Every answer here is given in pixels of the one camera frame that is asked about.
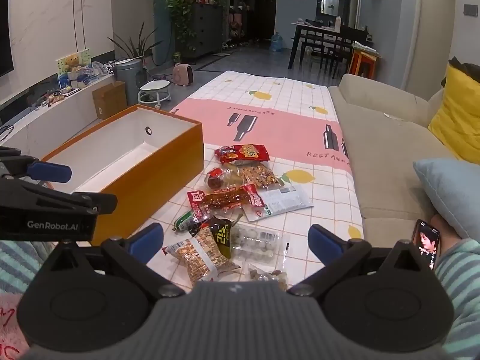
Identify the pink heater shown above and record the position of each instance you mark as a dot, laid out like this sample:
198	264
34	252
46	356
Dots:
183	75

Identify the red white brown strips packet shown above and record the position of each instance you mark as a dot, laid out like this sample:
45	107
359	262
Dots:
225	200

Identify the clear packet of pale balls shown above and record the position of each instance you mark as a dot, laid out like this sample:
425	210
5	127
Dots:
257	245

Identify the dark grey dresser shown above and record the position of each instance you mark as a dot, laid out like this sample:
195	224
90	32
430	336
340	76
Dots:
208	30

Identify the white television cabinet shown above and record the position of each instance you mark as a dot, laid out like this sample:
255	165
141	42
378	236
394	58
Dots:
56	116

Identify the teddy bear picture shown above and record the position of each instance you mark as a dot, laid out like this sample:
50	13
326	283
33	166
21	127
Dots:
73	67

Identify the dark dining table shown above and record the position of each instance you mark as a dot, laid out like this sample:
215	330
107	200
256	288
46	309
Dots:
322	29

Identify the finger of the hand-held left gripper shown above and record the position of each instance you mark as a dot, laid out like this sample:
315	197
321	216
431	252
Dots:
48	172
75	200

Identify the light blue pillow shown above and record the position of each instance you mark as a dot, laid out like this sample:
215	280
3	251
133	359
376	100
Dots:
450	191

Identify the small clear snack packet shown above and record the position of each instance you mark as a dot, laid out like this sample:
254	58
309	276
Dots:
266	274

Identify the pink white printed mat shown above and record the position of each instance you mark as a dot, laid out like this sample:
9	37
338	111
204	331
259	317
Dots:
300	135

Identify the orange stool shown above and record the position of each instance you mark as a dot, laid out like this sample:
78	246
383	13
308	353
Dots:
363	62

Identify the clear mixed nuts packet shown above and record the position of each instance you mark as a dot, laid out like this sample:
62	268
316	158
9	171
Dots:
258	174

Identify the dark dining chair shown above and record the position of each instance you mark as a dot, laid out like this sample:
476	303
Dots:
347	45
318	43

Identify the beige sofa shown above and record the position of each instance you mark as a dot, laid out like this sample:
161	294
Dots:
382	150

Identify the black snack packet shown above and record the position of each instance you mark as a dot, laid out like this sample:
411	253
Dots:
219	234

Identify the trailing green plant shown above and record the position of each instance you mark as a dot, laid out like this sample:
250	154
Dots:
183	11

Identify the grey trash bin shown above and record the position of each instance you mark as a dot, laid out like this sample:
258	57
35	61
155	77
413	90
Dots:
127	82

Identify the white rolling stool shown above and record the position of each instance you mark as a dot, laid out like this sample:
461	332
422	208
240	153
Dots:
153	90

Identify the long-leaf potted plant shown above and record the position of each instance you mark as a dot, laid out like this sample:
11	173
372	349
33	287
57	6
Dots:
133	45

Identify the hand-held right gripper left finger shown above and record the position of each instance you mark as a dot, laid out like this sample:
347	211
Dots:
148	238

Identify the black television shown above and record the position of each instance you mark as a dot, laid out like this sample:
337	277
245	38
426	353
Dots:
4	30

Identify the pink printed cloth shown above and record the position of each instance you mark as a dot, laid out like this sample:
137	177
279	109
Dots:
9	322

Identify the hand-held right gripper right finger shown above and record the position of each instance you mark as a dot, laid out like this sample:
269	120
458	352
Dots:
322	240

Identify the yellow pillow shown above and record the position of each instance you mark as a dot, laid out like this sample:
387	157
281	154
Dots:
457	120

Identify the cardboard box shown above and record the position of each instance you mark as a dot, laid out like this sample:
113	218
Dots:
109	101

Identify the peanut packet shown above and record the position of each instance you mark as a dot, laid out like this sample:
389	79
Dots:
198	258

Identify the red label dark snack packet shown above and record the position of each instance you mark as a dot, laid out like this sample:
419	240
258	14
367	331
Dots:
217	178

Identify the smartphone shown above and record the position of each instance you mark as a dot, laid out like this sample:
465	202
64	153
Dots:
425	242

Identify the orange storage box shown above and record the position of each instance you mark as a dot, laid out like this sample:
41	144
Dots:
150	195

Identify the blue water bottle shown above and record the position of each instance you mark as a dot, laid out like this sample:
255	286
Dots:
277	43

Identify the dark cloth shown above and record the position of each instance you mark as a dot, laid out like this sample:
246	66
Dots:
461	69

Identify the green snack packet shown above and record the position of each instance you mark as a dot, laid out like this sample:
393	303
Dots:
183	221

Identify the person's striped pajama leg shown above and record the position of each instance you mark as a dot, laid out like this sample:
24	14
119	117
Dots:
461	288

